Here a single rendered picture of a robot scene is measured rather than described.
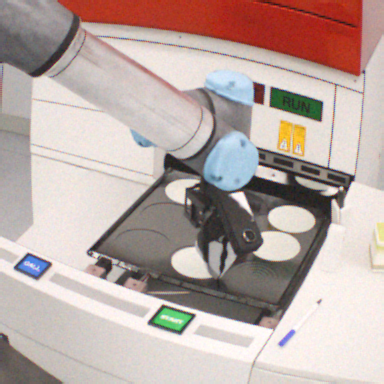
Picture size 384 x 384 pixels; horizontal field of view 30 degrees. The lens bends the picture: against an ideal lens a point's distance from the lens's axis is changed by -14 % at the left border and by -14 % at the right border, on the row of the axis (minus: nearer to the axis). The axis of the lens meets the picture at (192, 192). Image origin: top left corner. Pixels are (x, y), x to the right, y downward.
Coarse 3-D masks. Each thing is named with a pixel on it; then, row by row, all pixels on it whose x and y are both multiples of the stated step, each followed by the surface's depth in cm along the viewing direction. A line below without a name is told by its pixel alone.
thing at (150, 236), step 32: (160, 192) 159; (256, 192) 161; (128, 224) 148; (160, 224) 149; (320, 224) 152; (128, 256) 139; (160, 256) 140; (256, 256) 141; (224, 288) 132; (256, 288) 133
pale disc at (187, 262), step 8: (192, 248) 143; (176, 256) 140; (184, 256) 140; (192, 256) 140; (176, 264) 138; (184, 264) 138; (192, 264) 138; (200, 264) 138; (184, 272) 136; (192, 272) 136; (200, 272) 136
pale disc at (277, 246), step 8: (264, 232) 149; (272, 232) 149; (280, 232) 149; (264, 240) 146; (272, 240) 146; (280, 240) 146; (288, 240) 146; (296, 240) 147; (264, 248) 144; (272, 248) 144; (280, 248) 144; (288, 248) 144; (296, 248) 144; (264, 256) 142; (272, 256) 142; (280, 256) 142; (288, 256) 142
